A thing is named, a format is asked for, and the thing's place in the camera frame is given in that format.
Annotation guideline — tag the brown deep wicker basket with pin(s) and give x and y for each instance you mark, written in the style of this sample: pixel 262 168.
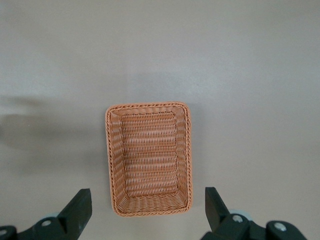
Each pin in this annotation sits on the brown deep wicker basket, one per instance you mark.
pixel 150 160

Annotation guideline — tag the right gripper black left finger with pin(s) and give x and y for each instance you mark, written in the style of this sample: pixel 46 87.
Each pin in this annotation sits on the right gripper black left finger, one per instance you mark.
pixel 65 220

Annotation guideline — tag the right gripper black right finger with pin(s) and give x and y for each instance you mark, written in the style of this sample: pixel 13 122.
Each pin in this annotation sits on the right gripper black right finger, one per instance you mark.
pixel 225 225

